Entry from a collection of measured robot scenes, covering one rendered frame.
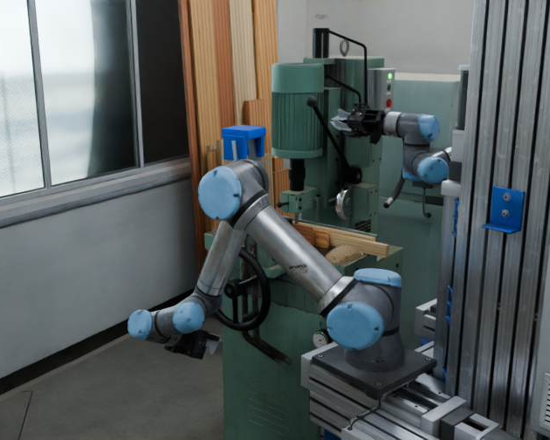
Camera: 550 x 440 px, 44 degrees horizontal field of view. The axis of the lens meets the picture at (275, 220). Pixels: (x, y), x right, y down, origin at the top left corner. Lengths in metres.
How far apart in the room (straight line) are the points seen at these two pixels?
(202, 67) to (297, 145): 1.62
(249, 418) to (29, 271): 1.28
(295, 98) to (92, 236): 1.61
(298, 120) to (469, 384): 1.01
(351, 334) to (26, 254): 2.06
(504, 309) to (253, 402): 1.22
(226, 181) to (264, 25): 2.83
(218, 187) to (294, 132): 0.76
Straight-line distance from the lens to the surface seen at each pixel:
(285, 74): 2.24
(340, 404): 1.79
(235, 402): 2.65
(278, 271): 2.20
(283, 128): 2.27
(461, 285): 1.68
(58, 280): 3.42
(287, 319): 2.33
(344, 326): 1.51
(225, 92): 4.00
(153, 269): 3.87
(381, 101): 2.47
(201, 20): 3.81
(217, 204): 1.54
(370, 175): 2.58
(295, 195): 2.32
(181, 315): 1.74
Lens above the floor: 1.61
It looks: 16 degrees down
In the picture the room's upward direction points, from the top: straight up
